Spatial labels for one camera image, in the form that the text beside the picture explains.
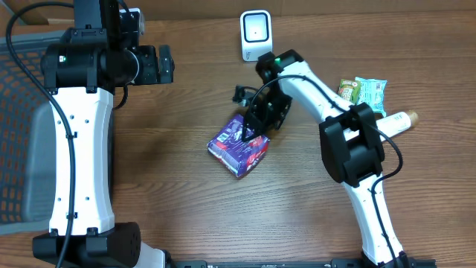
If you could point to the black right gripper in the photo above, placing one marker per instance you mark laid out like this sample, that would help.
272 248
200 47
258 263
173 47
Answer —
259 124

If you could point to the teal snack packet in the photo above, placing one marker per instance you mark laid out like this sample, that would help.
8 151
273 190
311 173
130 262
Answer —
372 93

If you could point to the green yellow snack packet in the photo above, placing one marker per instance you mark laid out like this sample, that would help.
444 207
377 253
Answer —
349 90

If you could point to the purple pad package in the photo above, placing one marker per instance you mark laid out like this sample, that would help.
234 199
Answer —
237 156

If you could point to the white tube gold cap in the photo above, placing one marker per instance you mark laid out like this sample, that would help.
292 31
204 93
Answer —
395 124

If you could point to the white barcode scanner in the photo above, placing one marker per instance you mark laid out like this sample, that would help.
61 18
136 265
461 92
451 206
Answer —
256 34

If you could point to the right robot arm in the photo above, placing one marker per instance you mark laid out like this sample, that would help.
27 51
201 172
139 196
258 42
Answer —
350 140

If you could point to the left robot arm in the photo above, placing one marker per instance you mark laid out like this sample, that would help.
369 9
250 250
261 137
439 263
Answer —
81 73

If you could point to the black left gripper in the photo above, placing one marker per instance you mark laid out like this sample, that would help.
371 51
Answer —
165 64

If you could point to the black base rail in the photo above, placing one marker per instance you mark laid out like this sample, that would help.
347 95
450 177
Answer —
334 263

